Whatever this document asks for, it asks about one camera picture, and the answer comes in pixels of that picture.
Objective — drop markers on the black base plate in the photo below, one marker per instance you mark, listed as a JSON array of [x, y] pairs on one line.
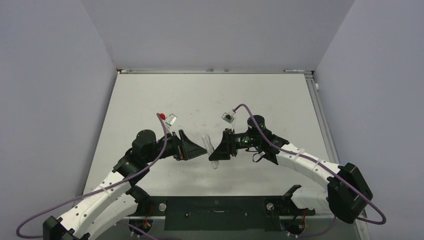
[[221, 213]]

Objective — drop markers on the aluminium back rail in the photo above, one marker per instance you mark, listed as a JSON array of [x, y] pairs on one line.
[[212, 71]]

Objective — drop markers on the white remote control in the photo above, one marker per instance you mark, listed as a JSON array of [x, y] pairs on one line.
[[210, 149]]

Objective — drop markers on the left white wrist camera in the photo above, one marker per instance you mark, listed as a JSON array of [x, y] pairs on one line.
[[168, 120]]

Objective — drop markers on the aluminium rail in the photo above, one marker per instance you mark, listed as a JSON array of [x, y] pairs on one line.
[[322, 121], [212, 71]]

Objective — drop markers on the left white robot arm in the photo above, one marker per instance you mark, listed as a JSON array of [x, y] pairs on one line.
[[118, 195]]

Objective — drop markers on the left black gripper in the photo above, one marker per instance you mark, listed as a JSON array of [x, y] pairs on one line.
[[183, 148]]

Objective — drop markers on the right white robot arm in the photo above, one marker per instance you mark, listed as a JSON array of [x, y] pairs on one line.
[[345, 192]]

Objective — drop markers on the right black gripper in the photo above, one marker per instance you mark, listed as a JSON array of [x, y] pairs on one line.
[[229, 142]]

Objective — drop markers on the aluminium right rail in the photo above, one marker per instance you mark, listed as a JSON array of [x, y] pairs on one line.
[[322, 121]]

